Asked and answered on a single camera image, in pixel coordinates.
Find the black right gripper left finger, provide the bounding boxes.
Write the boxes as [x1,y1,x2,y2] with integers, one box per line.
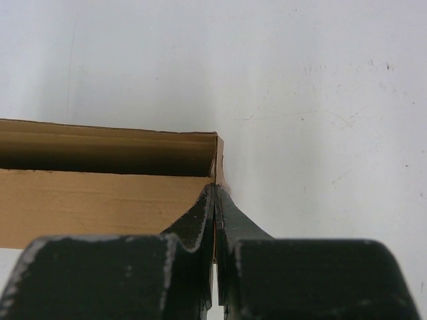
[1,184,214,319]

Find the brown cardboard box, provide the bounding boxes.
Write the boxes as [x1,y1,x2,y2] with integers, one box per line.
[1,119,224,249]

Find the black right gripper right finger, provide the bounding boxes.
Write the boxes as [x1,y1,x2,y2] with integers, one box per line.
[215,186,420,319]

